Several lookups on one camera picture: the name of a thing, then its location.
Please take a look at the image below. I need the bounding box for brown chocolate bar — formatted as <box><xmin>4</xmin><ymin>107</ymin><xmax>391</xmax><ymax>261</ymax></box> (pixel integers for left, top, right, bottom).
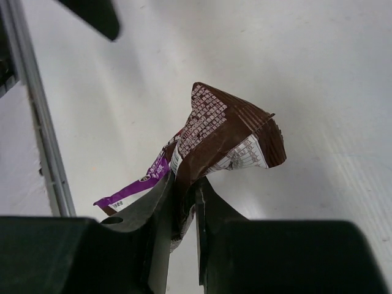
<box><xmin>93</xmin><ymin>81</ymin><xmax>288</xmax><ymax>254</ymax></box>

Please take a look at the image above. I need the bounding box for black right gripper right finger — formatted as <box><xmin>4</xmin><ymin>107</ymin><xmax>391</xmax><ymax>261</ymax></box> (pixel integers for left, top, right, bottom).
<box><xmin>194</xmin><ymin>178</ymin><xmax>388</xmax><ymax>293</ymax></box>

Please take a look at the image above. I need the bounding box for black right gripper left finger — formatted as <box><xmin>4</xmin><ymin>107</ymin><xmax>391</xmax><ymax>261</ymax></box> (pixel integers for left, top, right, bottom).
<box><xmin>1</xmin><ymin>173</ymin><xmax>174</xmax><ymax>293</ymax></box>

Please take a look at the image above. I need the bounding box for aluminium table frame rail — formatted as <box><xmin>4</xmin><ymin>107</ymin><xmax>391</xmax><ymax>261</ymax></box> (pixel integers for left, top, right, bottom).
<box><xmin>1</xmin><ymin>1</ymin><xmax>77</xmax><ymax>217</ymax></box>

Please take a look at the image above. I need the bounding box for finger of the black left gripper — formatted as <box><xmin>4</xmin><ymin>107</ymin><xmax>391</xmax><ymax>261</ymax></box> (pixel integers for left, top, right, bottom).
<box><xmin>58</xmin><ymin>0</ymin><xmax>119</xmax><ymax>41</ymax></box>

